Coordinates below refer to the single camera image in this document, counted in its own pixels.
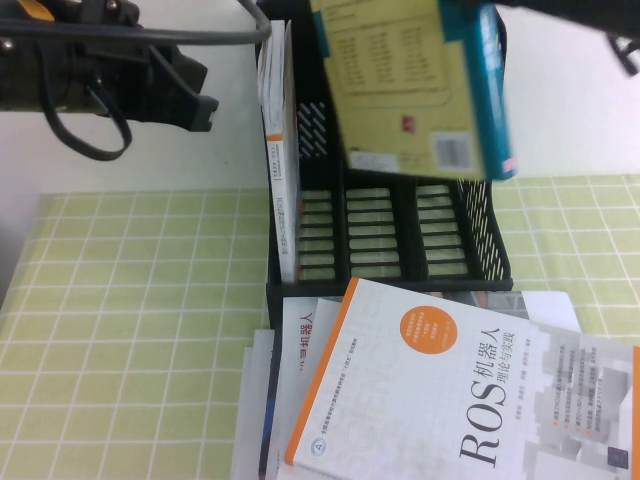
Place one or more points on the white robot title book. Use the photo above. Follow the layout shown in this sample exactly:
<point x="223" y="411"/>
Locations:
<point x="300" y="320"/>

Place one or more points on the plain white book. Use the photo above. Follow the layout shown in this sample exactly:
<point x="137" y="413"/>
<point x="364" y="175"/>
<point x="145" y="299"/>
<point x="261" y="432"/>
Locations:
<point x="247" y="400"/>

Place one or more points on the green checked tablecloth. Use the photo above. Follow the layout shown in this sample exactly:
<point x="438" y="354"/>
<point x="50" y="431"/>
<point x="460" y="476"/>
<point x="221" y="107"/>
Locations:
<point x="125" y="300"/>

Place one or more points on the blue spine yellow book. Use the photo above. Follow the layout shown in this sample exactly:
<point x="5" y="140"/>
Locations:
<point x="390" y="75"/>

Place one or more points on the white book orange spine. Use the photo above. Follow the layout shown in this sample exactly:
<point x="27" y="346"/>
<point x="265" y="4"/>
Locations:
<point x="285" y="175"/>

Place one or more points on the grey photo cover book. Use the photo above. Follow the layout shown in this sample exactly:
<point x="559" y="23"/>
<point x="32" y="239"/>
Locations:
<point x="545" y="310"/>

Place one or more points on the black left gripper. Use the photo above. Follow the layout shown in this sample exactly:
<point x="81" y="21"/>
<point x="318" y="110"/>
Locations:
<point x="60" y="85"/>

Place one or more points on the white orange ROS book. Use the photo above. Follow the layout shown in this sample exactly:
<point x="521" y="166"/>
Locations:
<point x="425" y="400"/>

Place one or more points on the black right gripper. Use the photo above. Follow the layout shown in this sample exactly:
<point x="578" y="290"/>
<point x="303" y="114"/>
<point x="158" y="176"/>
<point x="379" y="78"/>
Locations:
<point x="575" y="15"/>

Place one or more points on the black plastic book holder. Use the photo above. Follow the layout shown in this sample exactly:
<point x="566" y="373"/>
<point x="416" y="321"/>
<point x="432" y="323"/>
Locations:
<point x="412" y="225"/>

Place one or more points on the dark blue spine book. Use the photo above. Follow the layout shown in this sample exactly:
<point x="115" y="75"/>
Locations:
<point x="270" y="415"/>

